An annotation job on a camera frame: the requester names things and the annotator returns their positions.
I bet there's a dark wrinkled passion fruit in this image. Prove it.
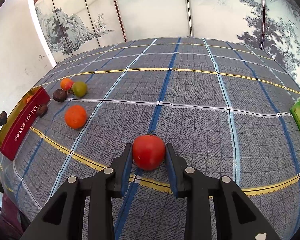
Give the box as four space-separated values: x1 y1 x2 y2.
52 89 68 102

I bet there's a small red-orange tomato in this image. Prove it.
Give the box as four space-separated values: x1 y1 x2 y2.
60 78 74 91

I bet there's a large orange tangerine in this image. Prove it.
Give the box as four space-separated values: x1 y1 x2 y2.
64 105 87 129

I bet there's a green tomato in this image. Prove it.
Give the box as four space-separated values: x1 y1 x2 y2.
71 81 88 98

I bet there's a large red tomato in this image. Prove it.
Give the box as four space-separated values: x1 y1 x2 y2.
132 134 165 171

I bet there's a red gold toffee tin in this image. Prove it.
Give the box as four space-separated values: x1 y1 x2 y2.
0 86 50 161

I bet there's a plaid grey blue tablecloth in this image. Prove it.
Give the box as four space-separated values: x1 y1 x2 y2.
0 37 300 239

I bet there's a painted landscape folding screen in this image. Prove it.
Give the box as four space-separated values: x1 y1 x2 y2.
33 0 300 86

